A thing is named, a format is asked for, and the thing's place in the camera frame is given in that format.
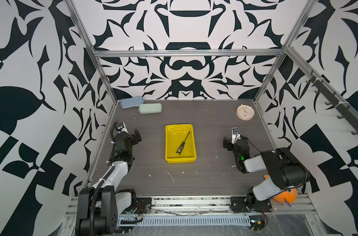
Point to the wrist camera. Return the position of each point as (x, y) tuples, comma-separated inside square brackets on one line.
[(235, 135), (120, 127)]

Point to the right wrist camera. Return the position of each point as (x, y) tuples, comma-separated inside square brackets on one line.
[(235, 135)]

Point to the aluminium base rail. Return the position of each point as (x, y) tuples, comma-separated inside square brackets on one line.
[(212, 204)]

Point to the black wall hook rack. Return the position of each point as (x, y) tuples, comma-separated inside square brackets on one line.
[(335, 100)]

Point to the orange round plush toy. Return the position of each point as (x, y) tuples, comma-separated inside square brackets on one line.
[(288, 196)]

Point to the black yellow screwdriver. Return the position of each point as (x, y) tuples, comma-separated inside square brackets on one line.
[(181, 147)]

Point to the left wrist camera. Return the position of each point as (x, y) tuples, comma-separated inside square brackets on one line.
[(120, 127)]

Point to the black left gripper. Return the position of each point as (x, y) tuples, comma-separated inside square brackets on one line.
[(134, 141)]

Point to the yellow plastic bin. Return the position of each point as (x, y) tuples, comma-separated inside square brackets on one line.
[(174, 136)]

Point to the pink round alarm clock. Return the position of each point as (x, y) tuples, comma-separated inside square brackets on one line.
[(245, 112)]

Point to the blue glasses case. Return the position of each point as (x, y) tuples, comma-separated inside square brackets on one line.
[(131, 102)]

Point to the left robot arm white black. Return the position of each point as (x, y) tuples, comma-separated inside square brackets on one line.
[(100, 205)]

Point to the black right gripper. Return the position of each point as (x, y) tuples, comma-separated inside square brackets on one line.
[(229, 144)]

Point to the white slotted cable duct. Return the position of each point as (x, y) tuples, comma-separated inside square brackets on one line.
[(191, 220)]

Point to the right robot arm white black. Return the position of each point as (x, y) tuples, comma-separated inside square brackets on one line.
[(284, 169)]

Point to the green glasses case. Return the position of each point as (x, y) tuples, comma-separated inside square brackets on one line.
[(150, 108)]

